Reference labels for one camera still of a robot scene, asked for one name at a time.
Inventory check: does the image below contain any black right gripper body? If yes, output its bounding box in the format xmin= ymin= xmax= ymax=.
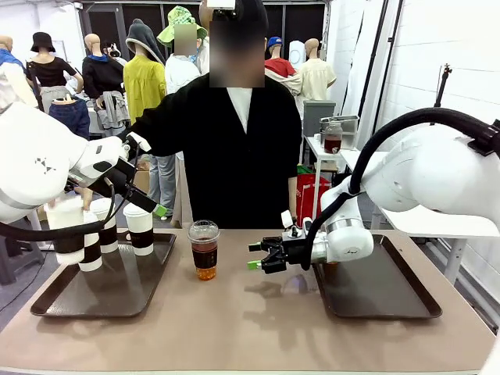
xmin=275 ymin=233 xmax=312 ymax=270

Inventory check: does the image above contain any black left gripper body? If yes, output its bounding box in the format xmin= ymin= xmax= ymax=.
xmin=95 ymin=157 xmax=137 ymax=201

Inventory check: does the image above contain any dark brown serving tray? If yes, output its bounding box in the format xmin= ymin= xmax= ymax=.
xmin=30 ymin=230 xmax=177 ymax=319
xmin=312 ymin=233 xmax=443 ymax=320

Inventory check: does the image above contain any person's right hand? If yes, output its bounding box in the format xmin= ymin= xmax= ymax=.
xmin=73 ymin=186 xmax=95 ymax=214

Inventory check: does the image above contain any cardboard box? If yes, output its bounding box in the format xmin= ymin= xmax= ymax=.
xmin=132 ymin=158 xmax=152 ymax=195

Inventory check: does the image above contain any red shopping bag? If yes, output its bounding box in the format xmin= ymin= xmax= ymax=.
xmin=295 ymin=173 xmax=332 ymax=228

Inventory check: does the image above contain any clear iced tea cup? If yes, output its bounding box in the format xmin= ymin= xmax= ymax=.
xmin=187 ymin=220 xmax=220 ymax=281

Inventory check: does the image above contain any jeans mannequin torso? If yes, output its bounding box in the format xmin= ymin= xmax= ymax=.
xmin=48 ymin=95 xmax=91 ymax=140

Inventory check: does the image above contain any person in black cardigan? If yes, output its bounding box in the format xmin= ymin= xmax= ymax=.
xmin=124 ymin=0 xmax=304 ymax=230

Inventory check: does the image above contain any mannequin in yellow top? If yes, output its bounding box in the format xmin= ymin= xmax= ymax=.
xmin=123 ymin=18 xmax=170 ymax=126

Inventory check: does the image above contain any bald mannequin in black top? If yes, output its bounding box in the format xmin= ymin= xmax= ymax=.
xmin=81 ymin=33 xmax=130 ymax=138

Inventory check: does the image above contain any small white side table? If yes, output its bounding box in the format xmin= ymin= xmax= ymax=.
xmin=303 ymin=134 xmax=352 ymax=231

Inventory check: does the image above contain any glass jar of tea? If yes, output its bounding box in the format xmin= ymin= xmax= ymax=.
xmin=323 ymin=121 xmax=344 ymax=155

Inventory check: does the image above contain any person with green hat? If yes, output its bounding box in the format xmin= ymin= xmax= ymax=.
xmin=148 ymin=5 xmax=210 ymax=228

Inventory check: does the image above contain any mannequin with black hat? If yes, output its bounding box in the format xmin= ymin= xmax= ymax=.
xmin=25 ymin=32 xmax=85 ymax=114

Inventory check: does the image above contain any grey stool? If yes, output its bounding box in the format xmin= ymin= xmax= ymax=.
xmin=0 ymin=234 xmax=45 ymax=286

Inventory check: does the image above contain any metal container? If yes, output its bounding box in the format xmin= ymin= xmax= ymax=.
xmin=320 ymin=114 xmax=360 ymax=151

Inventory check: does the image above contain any grey box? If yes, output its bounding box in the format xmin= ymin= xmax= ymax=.
xmin=303 ymin=100 xmax=337 ymax=137

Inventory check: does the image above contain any small whiteboard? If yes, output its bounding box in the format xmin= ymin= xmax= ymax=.
xmin=50 ymin=38 xmax=68 ymax=62

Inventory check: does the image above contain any mannequin in blue vest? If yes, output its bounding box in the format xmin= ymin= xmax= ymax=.
xmin=0 ymin=34 xmax=39 ymax=113

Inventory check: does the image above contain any large white table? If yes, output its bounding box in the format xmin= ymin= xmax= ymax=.
xmin=339 ymin=150 xmax=500 ymax=286

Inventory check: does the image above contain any mannequin in cream shirt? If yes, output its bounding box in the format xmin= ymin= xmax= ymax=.
xmin=297 ymin=37 xmax=338 ymax=102

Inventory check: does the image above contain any mannequin in red shirt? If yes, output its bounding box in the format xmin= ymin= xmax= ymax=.
xmin=264 ymin=36 xmax=302 ymax=95

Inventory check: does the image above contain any white oval mirror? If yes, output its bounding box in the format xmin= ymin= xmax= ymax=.
xmin=289 ymin=41 xmax=306 ymax=73

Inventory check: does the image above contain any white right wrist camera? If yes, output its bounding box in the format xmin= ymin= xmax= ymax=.
xmin=280 ymin=209 xmax=313 ymax=239

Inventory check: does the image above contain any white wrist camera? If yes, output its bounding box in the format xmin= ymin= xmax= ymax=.
xmin=125 ymin=131 xmax=152 ymax=152
xmin=280 ymin=209 xmax=313 ymax=239

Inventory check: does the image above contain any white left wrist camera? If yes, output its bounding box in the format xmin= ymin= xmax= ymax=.
xmin=125 ymin=131 xmax=152 ymax=152

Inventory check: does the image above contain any black left arm cable sleeve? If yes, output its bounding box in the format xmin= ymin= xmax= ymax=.
xmin=0 ymin=177 xmax=118 ymax=242

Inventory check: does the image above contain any black arm cable sleeve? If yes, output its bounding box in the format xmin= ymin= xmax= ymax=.
xmin=300 ymin=107 xmax=500 ymax=271
xmin=0 ymin=177 xmax=118 ymax=242

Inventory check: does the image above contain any black right arm cable sleeve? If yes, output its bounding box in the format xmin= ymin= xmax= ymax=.
xmin=300 ymin=107 xmax=500 ymax=271

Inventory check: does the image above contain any white head-mounted camera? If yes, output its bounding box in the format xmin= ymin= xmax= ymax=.
xmin=205 ymin=0 xmax=245 ymax=19

